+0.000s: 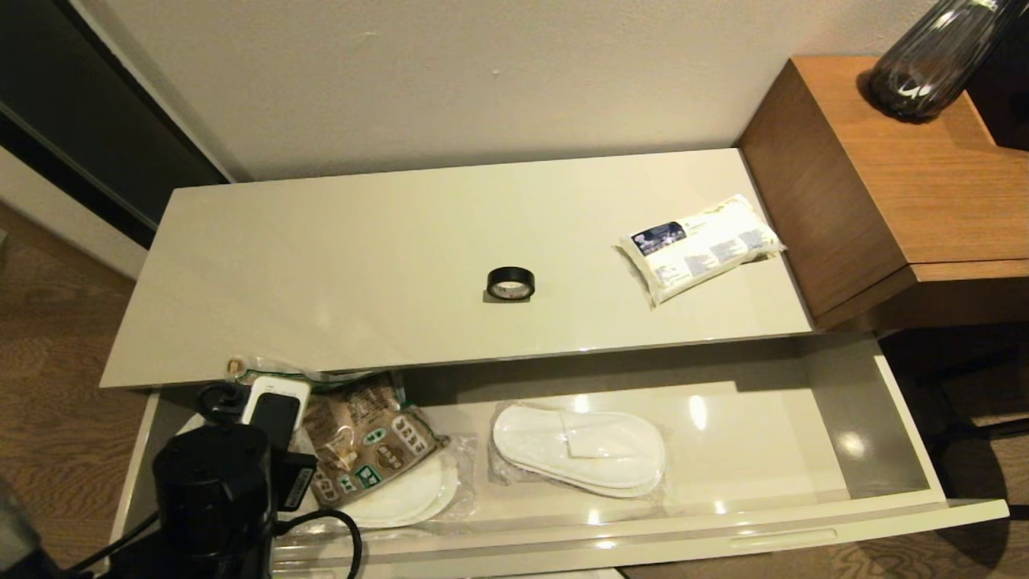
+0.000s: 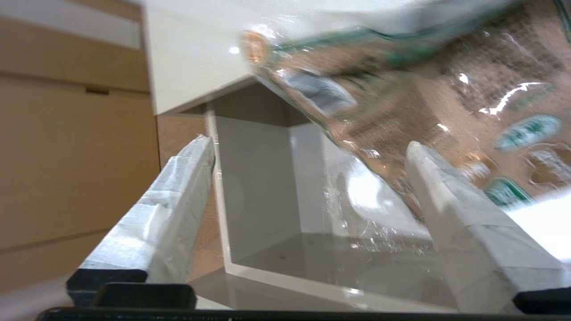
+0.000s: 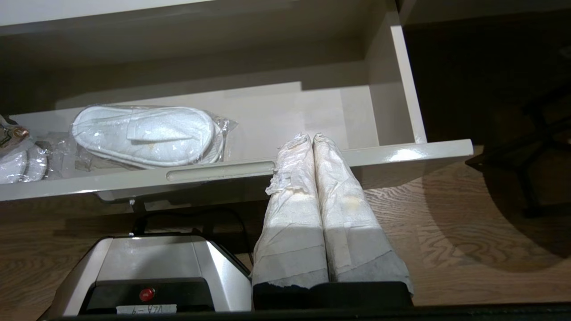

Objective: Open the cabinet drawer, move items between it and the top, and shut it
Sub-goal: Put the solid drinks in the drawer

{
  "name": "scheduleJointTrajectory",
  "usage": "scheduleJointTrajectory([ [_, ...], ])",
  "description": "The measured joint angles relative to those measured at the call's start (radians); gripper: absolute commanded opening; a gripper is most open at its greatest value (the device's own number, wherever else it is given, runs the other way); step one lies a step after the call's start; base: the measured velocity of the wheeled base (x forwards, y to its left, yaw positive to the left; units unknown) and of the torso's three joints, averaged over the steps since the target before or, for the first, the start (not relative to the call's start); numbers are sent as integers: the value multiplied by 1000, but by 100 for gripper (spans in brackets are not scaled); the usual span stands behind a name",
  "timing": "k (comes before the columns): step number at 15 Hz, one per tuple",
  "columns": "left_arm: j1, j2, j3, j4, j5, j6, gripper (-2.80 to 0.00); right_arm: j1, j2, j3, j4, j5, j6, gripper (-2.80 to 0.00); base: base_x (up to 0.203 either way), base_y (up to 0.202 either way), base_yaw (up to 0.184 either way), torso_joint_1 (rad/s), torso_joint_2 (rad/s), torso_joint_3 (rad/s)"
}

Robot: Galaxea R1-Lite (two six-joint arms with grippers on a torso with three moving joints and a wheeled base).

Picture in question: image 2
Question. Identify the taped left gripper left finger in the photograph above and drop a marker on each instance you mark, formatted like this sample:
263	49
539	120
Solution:
165	214

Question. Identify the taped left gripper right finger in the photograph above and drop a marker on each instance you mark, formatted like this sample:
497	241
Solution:
468	232

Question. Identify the green label snack bag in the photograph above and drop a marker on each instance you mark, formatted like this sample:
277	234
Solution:
424	80

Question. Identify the cream white drawer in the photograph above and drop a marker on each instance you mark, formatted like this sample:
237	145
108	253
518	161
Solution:
263	187

